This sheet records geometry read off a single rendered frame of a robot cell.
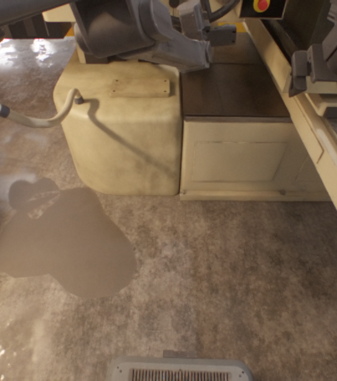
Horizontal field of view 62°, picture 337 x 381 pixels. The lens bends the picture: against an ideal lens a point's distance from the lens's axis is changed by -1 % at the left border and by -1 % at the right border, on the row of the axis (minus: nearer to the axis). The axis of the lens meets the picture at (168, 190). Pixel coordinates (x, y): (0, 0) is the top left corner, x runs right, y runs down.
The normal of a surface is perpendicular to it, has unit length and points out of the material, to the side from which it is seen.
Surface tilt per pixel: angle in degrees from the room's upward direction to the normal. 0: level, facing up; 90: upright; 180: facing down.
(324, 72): 30
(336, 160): 0
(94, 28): 69
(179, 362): 45
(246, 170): 90
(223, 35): 90
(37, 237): 0
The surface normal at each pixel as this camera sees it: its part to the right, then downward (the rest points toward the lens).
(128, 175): 0.00, 0.75
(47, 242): 0.00, -0.66
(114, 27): -0.28, 0.53
